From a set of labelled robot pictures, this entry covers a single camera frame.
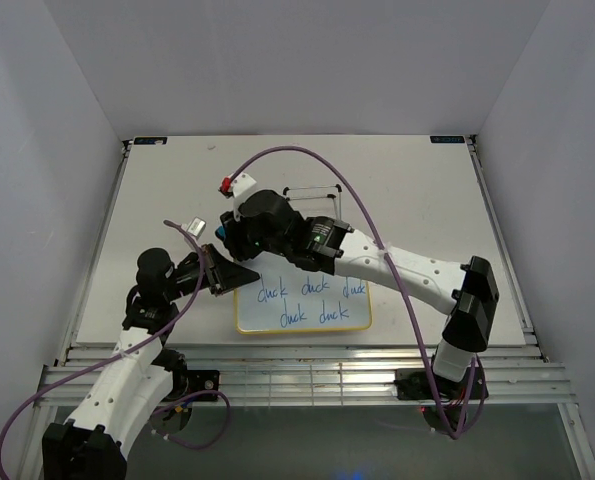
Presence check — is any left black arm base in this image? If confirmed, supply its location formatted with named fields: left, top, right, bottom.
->
left=151, top=370, right=220, bottom=433

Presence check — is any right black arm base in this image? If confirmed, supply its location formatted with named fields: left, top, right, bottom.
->
left=393, top=366, right=489, bottom=435

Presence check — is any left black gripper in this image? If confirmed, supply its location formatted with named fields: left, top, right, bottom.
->
left=164, top=243, right=260, bottom=301

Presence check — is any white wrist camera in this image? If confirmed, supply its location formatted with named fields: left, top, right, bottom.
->
left=219, top=172, right=258, bottom=221
left=181, top=217, right=207, bottom=240

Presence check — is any black wire whiteboard stand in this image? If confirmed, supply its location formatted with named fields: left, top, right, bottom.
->
left=282, top=184, right=343, bottom=220

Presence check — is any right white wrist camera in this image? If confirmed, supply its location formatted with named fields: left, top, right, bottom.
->
left=219, top=172, right=258, bottom=221

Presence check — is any blue table label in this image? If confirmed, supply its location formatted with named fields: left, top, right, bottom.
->
left=133, top=137, right=168, bottom=146
left=429, top=135, right=466, bottom=144

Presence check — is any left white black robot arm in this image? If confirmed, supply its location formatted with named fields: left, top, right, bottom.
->
left=42, top=244, right=260, bottom=479

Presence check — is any yellow framed whiteboard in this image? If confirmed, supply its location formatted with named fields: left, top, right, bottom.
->
left=234, top=254, right=372, bottom=334

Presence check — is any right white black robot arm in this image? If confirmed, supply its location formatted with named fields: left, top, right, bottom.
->
left=219, top=187, right=500, bottom=397

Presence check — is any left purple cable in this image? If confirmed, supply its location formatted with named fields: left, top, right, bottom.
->
left=0, top=218, right=233, bottom=480

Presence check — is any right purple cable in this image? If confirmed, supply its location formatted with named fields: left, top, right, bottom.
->
left=229, top=144, right=486, bottom=440

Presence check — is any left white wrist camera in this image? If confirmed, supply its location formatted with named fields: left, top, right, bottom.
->
left=181, top=217, right=207, bottom=240

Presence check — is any right blue table label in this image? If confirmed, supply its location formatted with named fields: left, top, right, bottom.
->
left=429, top=135, right=466, bottom=144

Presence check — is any blue bone-shaped eraser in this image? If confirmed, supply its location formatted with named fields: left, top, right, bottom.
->
left=215, top=226, right=226, bottom=241

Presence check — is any left blue table label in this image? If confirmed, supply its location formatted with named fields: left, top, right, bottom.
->
left=133, top=137, right=168, bottom=146

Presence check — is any purple cable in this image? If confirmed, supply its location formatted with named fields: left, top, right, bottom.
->
left=0, top=218, right=233, bottom=480
left=229, top=144, right=486, bottom=440

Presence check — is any aluminium rail frame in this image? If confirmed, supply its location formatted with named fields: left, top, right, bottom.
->
left=21, top=135, right=595, bottom=479

